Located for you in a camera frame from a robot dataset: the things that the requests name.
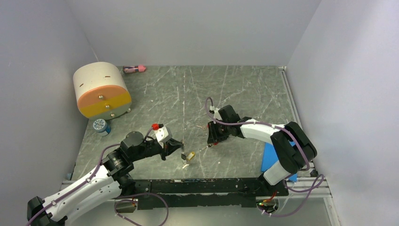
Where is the blue foam pad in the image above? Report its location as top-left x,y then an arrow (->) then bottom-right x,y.
261,143 -> 297,185

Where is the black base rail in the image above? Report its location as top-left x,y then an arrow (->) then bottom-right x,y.
120,178 -> 289,210

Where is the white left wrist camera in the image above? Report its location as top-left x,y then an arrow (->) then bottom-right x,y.
154,126 -> 172,143

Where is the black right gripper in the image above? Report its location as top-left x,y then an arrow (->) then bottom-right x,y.
207,119 -> 231,144

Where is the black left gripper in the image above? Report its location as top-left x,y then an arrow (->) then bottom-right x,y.
130,137 -> 184,161

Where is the pink capped small bottle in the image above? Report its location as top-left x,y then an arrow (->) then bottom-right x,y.
122,65 -> 146,74

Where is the small blue white jar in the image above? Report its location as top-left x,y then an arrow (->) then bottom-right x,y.
92,119 -> 111,137

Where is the silver key with red tag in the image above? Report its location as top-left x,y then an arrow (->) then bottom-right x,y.
196,125 -> 208,130

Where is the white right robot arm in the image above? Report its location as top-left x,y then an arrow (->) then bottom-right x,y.
206,105 -> 317,195

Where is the aluminium frame rail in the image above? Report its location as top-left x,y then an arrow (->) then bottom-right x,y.
49,176 -> 340,226

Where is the white round drawer cabinet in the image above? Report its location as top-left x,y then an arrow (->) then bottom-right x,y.
73,62 -> 132,120

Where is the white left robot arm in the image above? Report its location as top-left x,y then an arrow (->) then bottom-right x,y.
27,127 -> 184,226

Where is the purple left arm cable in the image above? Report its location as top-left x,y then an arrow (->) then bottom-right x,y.
26,123 -> 169,226

